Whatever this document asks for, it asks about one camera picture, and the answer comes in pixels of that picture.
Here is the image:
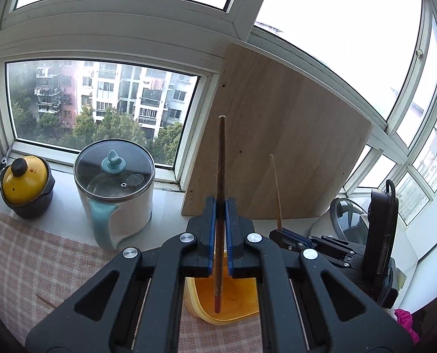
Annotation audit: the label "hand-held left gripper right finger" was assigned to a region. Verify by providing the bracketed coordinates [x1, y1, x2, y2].
[224, 198, 415, 353]

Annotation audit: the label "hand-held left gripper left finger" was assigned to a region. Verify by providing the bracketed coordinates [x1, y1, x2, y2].
[24, 196, 219, 353]

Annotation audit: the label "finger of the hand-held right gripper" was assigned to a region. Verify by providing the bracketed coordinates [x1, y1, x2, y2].
[296, 233, 356, 256]
[269, 229, 351, 270]

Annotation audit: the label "thin light wooden chopstick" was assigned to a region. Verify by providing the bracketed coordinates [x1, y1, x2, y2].
[270, 154, 283, 231]

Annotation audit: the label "yellow plastic container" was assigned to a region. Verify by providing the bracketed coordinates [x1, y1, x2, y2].
[184, 252, 260, 325]

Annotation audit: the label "dark brown red-tipped chopstick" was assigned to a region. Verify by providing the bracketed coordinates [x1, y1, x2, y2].
[214, 115, 227, 314]

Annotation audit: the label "person's right forearm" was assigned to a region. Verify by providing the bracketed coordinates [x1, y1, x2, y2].
[394, 309, 421, 345]

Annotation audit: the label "white teal electric pot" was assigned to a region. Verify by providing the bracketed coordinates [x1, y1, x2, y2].
[77, 180, 155, 251]

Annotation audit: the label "glass pot lid teal knob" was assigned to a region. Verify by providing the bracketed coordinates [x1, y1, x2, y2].
[74, 139, 156, 203]

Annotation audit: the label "light wooden board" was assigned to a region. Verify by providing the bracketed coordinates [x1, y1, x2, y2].
[181, 43, 373, 218]

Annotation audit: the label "apartment buildings outside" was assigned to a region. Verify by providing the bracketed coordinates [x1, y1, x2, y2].
[33, 61, 201, 141]

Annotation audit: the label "pink checked tablecloth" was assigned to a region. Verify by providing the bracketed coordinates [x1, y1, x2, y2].
[0, 202, 264, 353]

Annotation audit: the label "black clay pot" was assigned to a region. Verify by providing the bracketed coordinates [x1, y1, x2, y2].
[1, 171, 55, 220]

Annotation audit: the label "yellow clay pot lid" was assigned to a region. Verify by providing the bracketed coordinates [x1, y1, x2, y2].
[1, 156, 51, 205]

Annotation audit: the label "white window frame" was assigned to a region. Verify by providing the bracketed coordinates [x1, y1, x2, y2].
[0, 0, 437, 229]

